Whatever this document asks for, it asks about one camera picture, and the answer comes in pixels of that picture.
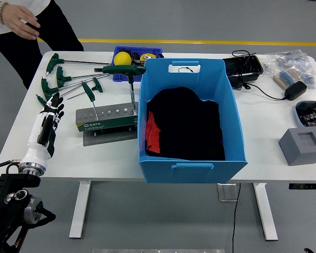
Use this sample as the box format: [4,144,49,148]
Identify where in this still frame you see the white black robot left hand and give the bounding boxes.
[20,92,66,166]

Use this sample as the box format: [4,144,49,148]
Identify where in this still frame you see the black adapter cable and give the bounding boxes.
[231,49,287,101]

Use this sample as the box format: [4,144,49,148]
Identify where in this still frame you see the beaded bracelet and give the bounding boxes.
[0,1,9,26]

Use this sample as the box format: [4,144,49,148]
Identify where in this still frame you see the clear plastic bags of resistors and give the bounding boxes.
[262,49,316,90]

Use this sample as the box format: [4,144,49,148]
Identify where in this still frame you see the small dark blue parts bin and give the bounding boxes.
[111,45,164,82]

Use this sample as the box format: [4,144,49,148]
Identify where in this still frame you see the black cloth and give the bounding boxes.
[146,86,226,161]

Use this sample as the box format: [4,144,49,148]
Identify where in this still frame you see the taped resistor strip bundle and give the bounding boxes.
[273,69,302,90]

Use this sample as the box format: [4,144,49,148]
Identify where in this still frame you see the black plastic tray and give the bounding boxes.
[222,55,264,89]

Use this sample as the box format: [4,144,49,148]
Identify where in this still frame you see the green silver wrench holder stand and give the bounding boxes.
[75,106,140,147]

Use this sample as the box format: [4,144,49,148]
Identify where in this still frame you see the white table leg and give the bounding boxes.
[68,181,92,240]
[253,183,279,241]

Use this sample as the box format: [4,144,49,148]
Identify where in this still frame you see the yellow black tape measure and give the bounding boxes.
[139,52,161,63]

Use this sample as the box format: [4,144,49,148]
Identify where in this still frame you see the long thin green T-handle wrench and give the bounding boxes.
[46,53,113,75]

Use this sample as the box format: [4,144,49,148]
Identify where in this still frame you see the metal floor plate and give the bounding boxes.
[217,183,240,202]

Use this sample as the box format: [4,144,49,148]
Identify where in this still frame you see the red cloth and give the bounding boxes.
[146,111,162,153]

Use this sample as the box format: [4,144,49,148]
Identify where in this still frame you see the large blue plastic bin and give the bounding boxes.
[137,58,249,184]

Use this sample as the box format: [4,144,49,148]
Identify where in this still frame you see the yellow ball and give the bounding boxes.
[114,52,133,66]

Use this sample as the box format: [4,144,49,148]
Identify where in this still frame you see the small green T-handle hex wrench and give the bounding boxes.
[81,81,98,118]

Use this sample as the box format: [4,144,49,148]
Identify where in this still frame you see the light blue tray of electronics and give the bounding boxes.
[295,100,316,138]

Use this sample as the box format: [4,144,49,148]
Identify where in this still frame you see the black floor cable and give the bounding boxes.
[231,183,242,253]

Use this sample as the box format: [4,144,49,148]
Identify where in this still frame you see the short green T-handle wrench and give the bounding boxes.
[67,77,104,100]

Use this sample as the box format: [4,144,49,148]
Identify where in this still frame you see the green T-handle wrench thick shaft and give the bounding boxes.
[56,66,110,88]

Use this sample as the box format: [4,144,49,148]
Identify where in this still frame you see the dark brown reel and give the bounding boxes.
[131,52,145,65]

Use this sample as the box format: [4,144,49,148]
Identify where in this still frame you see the black table control panel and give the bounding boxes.
[289,183,316,190]

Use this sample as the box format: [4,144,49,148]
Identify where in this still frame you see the large green T-handle hex wrench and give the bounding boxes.
[94,64,147,110]

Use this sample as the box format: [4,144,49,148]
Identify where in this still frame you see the black power adapter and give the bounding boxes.
[284,81,308,101]

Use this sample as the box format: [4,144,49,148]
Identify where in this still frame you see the person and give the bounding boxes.
[0,0,84,90]

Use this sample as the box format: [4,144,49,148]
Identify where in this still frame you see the grey foam box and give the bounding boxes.
[278,127,316,167]

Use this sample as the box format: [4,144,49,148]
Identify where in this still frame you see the person's right hand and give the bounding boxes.
[5,4,41,41]

